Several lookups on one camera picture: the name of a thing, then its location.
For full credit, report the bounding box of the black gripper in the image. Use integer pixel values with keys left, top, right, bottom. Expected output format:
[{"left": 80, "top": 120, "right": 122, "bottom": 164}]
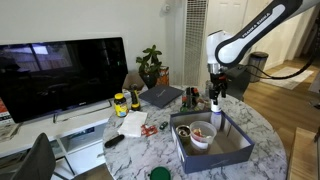
[{"left": 209, "top": 73, "right": 230, "bottom": 105}]

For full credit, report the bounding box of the grey printed cup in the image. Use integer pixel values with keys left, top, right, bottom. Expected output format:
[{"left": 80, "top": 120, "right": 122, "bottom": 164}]
[{"left": 204, "top": 79, "right": 214, "bottom": 100}]

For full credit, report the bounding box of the hot sauce bottle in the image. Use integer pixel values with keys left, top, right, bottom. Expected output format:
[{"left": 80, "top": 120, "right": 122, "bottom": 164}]
[{"left": 192, "top": 87, "right": 201, "bottom": 102}]

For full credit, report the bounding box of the white lotion bottle blue label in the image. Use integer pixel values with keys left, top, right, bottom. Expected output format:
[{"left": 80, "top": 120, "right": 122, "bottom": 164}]
[{"left": 210, "top": 112, "right": 224, "bottom": 131}]

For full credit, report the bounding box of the dark blue cardboard box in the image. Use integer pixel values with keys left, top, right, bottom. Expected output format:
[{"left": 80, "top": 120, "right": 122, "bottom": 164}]
[{"left": 169, "top": 109, "right": 256, "bottom": 175}]

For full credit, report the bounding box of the yellow mustard bottle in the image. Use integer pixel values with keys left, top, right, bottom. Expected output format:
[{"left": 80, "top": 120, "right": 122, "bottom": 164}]
[{"left": 129, "top": 83, "right": 142, "bottom": 112}]

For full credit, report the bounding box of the yellow vitamin bottle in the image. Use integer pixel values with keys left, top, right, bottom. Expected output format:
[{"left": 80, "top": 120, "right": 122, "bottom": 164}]
[{"left": 113, "top": 92, "right": 129, "bottom": 118}]

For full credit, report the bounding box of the clear acrylic organizer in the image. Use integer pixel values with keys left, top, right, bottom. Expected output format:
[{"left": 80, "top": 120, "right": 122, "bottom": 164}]
[{"left": 180, "top": 85, "right": 212, "bottom": 113}]

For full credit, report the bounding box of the round tin can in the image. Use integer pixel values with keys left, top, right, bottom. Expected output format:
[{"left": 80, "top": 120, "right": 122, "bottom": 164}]
[{"left": 175, "top": 124, "right": 193, "bottom": 145}]

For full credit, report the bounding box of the silver trash can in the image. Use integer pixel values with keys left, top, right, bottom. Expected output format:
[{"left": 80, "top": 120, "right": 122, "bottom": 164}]
[{"left": 248, "top": 51, "right": 270, "bottom": 84}]

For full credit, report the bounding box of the tall white grille heater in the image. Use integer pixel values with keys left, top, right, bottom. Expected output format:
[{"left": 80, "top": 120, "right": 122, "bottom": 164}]
[{"left": 182, "top": 0, "right": 210, "bottom": 86}]

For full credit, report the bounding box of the red sauce packet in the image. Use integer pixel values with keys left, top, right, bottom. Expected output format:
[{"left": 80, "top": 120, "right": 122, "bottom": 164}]
[{"left": 140, "top": 124, "right": 159, "bottom": 137}]

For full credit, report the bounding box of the light patterned rug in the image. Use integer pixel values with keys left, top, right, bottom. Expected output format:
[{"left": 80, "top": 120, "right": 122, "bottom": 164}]
[{"left": 259, "top": 65, "right": 315, "bottom": 91}]

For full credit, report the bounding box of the green potted plant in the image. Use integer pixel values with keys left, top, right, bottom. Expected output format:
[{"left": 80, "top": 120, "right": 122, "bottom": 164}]
[{"left": 135, "top": 44, "right": 164, "bottom": 90}]

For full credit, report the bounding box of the brown paper bag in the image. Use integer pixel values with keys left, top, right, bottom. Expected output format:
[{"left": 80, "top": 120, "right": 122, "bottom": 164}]
[{"left": 124, "top": 71, "right": 146, "bottom": 93}]

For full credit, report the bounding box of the white paper napkin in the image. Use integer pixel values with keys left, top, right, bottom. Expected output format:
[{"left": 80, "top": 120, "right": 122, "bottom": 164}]
[{"left": 117, "top": 110, "right": 149, "bottom": 138}]

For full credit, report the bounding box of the round green lid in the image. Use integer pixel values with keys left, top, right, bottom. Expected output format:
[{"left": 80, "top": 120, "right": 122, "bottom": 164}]
[{"left": 148, "top": 165, "right": 172, "bottom": 180}]

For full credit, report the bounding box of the light wooden bench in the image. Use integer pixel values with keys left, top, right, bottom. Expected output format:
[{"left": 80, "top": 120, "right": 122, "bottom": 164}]
[{"left": 287, "top": 126, "right": 320, "bottom": 180}]

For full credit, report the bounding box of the black remote control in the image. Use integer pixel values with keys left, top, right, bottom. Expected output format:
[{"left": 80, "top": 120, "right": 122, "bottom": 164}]
[{"left": 104, "top": 133, "right": 126, "bottom": 149}]

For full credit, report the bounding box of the black flat screen television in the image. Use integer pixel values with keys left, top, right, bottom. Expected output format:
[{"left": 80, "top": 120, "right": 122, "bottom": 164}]
[{"left": 0, "top": 36, "right": 130, "bottom": 125}]

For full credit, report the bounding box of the white television stand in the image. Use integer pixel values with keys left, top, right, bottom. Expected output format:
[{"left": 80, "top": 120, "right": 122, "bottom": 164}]
[{"left": 0, "top": 93, "right": 141, "bottom": 179}]

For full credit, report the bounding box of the black office chair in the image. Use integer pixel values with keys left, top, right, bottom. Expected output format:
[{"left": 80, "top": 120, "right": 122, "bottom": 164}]
[{"left": 9, "top": 132, "right": 71, "bottom": 180}]

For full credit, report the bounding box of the black chair with gold frame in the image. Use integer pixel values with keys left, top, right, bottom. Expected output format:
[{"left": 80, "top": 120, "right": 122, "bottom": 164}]
[{"left": 226, "top": 64, "right": 253, "bottom": 102}]

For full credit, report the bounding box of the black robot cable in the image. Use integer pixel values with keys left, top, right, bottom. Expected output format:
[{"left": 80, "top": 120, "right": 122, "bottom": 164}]
[{"left": 244, "top": 43, "right": 320, "bottom": 81}]

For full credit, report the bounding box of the white wall thermostat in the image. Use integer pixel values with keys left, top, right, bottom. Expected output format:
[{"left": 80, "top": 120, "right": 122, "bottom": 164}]
[{"left": 161, "top": 3, "right": 172, "bottom": 15}]

